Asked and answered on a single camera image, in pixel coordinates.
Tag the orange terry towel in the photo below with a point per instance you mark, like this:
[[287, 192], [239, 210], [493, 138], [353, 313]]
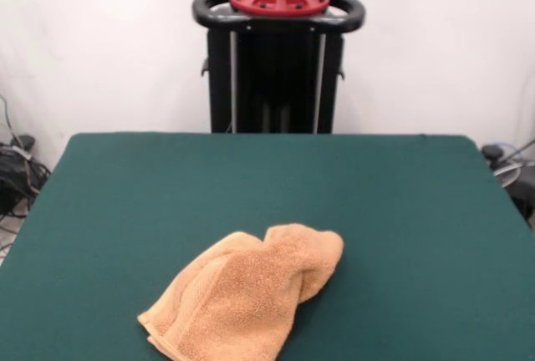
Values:
[[242, 294]]

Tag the dark green table cloth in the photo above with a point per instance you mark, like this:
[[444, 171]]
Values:
[[125, 210]]

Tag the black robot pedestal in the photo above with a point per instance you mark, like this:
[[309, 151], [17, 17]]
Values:
[[276, 85]]

